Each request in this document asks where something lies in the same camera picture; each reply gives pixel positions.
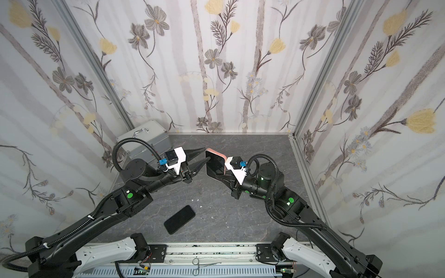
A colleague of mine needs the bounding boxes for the phone with black screen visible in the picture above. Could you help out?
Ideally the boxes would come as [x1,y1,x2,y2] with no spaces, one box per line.
[206,152,226,174]

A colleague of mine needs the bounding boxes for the pink phone case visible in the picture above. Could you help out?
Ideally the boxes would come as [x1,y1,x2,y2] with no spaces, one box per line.
[205,148,227,161]

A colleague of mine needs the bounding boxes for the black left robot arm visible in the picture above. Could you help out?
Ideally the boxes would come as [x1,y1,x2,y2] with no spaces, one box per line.
[2,148,209,278]

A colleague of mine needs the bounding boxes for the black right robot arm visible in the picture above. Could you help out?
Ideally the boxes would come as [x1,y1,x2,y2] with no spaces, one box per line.
[206,158,382,278]

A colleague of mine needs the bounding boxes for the silver aluminium case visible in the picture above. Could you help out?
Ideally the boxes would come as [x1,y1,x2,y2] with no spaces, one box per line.
[116,120,172,166]

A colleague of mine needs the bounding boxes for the black phone near left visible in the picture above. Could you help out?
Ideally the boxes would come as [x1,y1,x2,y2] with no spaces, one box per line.
[164,205,196,235]

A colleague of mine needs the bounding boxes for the metal forceps scissors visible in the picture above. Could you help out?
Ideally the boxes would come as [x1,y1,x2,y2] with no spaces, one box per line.
[192,258,221,276]

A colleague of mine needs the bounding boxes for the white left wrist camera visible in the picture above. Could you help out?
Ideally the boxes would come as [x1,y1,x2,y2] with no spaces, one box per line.
[158,147,186,176]

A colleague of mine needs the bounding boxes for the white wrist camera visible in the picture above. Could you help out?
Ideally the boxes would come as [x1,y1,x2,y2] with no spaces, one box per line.
[158,147,186,176]
[224,156,247,185]

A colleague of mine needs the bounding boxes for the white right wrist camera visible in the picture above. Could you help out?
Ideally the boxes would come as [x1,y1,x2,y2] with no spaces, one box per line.
[224,156,247,185]

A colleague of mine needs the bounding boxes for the white perforated cable tray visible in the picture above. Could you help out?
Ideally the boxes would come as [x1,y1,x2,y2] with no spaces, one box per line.
[86,265,282,278]

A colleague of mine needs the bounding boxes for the aluminium corner frame post left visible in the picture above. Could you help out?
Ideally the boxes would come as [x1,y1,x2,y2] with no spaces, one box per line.
[52,0,135,130]

